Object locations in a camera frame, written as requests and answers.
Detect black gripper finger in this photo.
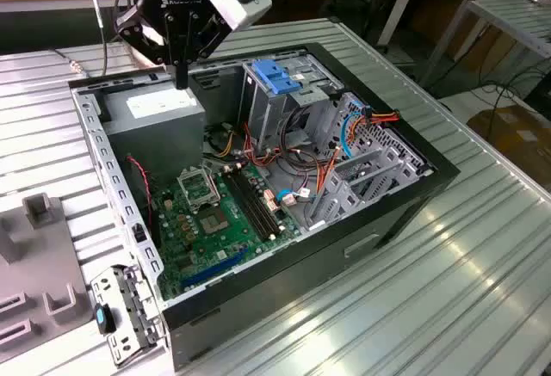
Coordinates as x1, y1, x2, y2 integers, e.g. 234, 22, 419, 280
180, 8, 236, 90
114, 4, 183, 90

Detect blue data wire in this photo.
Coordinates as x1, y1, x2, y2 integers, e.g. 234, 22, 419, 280
276, 107, 369, 207

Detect orange red power wire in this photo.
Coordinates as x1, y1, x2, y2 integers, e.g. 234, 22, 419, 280
316, 107, 402, 199

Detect metal disk bay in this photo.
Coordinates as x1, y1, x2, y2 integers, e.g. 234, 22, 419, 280
300, 90, 435, 231

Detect blue plastic bay latch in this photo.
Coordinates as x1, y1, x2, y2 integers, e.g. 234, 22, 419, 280
251, 59, 302, 96

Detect metal optical drive bay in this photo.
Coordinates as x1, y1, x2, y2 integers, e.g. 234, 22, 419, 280
238, 51, 345, 147

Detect grey power supply unit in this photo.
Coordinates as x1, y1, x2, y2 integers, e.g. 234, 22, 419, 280
101, 87, 207, 188

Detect metal socket cover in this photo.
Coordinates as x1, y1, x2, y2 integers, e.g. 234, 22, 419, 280
176, 167, 223, 213

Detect black tripod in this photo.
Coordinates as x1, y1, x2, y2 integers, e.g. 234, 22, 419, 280
363, 0, 404, 48

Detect black RAM slot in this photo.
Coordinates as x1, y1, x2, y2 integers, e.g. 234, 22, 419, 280
236, 162, 287, 233
226, 166, 280, 239
231, 164, 283, 236
220, 168, 276, 243

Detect CPU socket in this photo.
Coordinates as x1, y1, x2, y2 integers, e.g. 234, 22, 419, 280
196, 206, 232, 238

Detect green motherboard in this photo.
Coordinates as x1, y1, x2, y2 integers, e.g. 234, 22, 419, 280
150, 163, 302, 302

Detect blue expansion slot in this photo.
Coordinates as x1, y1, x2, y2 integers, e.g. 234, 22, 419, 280
179, 256, 243, 290

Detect grey parts rack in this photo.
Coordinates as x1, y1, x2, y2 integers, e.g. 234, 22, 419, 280
0, 192, 95, 354

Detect black open PC case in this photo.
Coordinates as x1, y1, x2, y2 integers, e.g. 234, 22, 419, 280
67, 41, 461, 373

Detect black blue retainer latch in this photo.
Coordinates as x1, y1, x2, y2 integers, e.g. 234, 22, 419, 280
93, 302, 116, 335

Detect metal slat side table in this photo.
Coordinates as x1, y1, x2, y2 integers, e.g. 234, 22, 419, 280
419, 0, 551, 89

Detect brown cardboard box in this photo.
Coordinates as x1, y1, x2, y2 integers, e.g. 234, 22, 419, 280
467, 107, 551, 190

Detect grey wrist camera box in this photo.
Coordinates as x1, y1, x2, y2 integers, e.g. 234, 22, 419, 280
207, 0, 273, 32

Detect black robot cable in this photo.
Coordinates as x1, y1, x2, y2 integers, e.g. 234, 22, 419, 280
52, 0, 111, 81

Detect yellow black power wires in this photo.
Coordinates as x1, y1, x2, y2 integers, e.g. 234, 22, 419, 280
206, 129, 242, 158

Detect thick black wire bundle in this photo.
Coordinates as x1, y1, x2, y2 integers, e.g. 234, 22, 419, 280
275, 107, 333, 176

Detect red orange wire bundle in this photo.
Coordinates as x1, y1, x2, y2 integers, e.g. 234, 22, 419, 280
242, 121, 286, 167

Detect red black fan wire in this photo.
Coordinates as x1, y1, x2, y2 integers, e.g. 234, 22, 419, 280
126, 155, 155, 226

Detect metal expansion bracket retainer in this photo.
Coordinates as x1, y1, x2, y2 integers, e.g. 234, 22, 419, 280
90, 263, 167, 368

